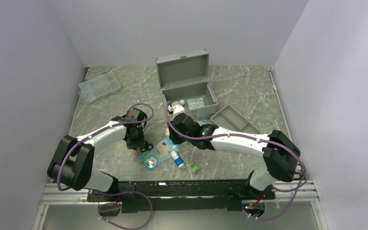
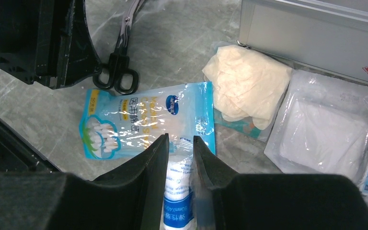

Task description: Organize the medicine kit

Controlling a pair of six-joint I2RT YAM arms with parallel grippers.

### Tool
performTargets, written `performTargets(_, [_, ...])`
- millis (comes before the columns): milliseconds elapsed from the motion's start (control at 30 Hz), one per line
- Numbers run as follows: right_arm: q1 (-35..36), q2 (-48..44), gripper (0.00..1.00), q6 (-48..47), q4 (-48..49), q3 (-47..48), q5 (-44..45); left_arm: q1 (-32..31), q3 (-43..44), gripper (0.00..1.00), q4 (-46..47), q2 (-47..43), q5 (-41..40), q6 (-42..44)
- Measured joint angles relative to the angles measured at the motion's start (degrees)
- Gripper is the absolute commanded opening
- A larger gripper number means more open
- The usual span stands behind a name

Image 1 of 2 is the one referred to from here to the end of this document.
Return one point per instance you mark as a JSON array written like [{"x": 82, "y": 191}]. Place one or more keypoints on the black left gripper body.
[{"x": 137, "y": 141}]

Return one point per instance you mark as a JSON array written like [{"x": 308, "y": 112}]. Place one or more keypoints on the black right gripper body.
[{"x": 177, "y": 139}]

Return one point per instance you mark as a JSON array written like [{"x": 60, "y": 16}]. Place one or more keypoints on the white bottle green label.
[{"x": 179, "y": 102}]

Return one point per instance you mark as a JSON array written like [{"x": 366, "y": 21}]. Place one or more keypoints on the teal plaster zip bag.
[{"x": 196, "y": 103}]

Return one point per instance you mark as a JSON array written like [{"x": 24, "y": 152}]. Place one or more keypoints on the black handled scissors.
[{"x": 146, "y": 147}]

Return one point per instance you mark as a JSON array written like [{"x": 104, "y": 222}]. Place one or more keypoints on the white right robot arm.
[{"x": 278, "y": 152}]

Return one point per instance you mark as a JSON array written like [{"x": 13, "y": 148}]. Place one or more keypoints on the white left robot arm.
[{"x": 72, "y": 164}]

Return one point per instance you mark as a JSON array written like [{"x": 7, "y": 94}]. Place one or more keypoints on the grey metal medicine case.
[{"x": 185, "y": 76}]

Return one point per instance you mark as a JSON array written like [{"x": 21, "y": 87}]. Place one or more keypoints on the blue white wipe packets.
[{"x": 202, "y": 122}]

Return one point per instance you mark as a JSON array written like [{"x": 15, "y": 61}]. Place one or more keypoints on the white blue spray bottle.
[{"x": 176, "y": 158}]

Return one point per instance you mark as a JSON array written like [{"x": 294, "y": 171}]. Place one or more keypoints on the blue cotton swab bag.
[{"x": 161, "y": 152}]

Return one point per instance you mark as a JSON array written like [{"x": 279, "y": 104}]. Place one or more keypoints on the small green box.
[{"x": 193, "y": 167}]

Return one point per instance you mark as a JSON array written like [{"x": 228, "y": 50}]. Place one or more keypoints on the grey plastic divider tray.
[{"x": 229, "y": 118}]

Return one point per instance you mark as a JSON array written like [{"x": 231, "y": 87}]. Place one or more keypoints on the clear plastic compartment box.
[{"x": 99, "y": 87}]

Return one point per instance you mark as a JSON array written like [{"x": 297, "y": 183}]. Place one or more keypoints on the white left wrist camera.
[{"x": 135, "y": 114}]

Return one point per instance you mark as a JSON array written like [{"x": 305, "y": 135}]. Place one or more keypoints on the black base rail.
[{"x": 183, "y": 195}]

